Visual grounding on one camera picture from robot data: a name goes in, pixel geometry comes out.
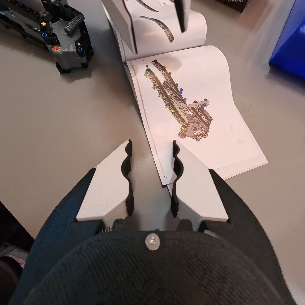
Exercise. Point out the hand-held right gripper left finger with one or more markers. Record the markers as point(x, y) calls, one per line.
point(104, 188)

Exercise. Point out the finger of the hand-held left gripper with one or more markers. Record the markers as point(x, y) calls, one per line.
point(121, 21)
point(183, 14)

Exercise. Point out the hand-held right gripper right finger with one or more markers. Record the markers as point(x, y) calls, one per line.
point(200, 188)

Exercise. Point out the white instruction booklet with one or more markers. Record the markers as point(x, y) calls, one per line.
point(214, 147)

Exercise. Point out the blue plastic bin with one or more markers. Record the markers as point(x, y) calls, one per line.
point(290, 57)

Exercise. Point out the grey desk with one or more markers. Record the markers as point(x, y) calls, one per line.
point(59, 119)

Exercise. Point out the black cardboard box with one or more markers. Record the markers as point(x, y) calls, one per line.
point(233, 4)

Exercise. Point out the black grey toy brick model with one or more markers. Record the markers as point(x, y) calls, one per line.
point(66, 47)

